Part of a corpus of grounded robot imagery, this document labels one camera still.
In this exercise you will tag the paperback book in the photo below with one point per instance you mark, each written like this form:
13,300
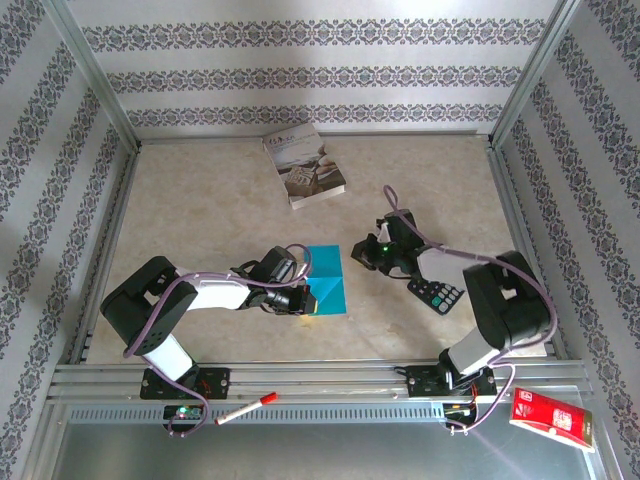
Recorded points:
305,165

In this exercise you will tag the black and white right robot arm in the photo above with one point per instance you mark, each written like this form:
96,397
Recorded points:
510,310

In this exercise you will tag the blue paper sheet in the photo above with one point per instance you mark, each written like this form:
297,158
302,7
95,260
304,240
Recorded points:
327,270

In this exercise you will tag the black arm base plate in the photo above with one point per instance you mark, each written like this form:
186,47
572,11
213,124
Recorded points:
425,382
215,382

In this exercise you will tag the black calculator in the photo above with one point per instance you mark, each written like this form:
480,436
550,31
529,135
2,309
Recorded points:
440,297

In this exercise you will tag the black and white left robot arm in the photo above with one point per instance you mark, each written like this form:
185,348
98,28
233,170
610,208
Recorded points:
145,305

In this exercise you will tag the red capped white marker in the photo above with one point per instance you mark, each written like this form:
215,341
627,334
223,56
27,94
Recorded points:
245,409

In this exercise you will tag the aluminium side rail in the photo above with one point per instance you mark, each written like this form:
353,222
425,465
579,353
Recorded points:
517,225
109,250

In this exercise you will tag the small controller circuit board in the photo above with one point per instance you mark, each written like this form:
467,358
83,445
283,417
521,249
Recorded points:
182,412
457,410

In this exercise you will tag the grey metal sheet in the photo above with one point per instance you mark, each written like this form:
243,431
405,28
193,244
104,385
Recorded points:
325,455

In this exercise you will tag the red carton box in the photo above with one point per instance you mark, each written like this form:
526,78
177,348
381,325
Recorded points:
550,417

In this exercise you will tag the thin aluminium back rail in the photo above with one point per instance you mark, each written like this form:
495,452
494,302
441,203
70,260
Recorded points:
400,135

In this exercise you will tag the wide aluminium mounting rail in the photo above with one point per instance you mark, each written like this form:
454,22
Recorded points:
325,382

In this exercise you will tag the aluminium frame post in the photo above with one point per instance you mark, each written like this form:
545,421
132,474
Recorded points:
536,70
93,70

